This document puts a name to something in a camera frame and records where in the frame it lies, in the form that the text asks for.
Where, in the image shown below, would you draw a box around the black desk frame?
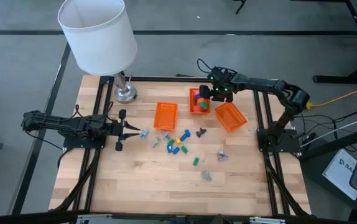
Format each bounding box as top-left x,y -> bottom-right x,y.
312,0 -> 357,85

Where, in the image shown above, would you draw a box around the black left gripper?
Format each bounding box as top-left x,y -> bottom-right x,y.
103,108 -> 141,152

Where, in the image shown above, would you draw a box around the white printed box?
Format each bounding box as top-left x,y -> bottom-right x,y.
322,148 -> 357,200

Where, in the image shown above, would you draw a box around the black stand leg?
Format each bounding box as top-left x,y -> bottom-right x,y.
233,0 -> 248,15

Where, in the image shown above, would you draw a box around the orange plastic mesh basket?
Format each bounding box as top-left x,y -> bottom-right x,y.
153,101 -> 179,131
214,101 -> 248,133
189,88 -> 212,116

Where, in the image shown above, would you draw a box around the white cable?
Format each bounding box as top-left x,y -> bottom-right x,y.
299,112 -> 357,147

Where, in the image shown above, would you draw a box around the yellow extension cord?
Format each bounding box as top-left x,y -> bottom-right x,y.
301,80 -> 357,110

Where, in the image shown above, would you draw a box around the black frame crossbeam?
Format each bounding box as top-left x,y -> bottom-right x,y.
0,210 -> 357,224

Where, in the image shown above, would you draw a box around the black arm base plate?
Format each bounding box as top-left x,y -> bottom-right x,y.
62,134 -> 108,149
257,128 -> 302,153

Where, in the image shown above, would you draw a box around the silver frame bracket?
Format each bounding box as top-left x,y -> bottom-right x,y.
249,216 -> 287,224
76,213 -> 113,224

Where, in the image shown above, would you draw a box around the black desk foot bar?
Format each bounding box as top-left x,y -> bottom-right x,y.
299,126 -> 357,161

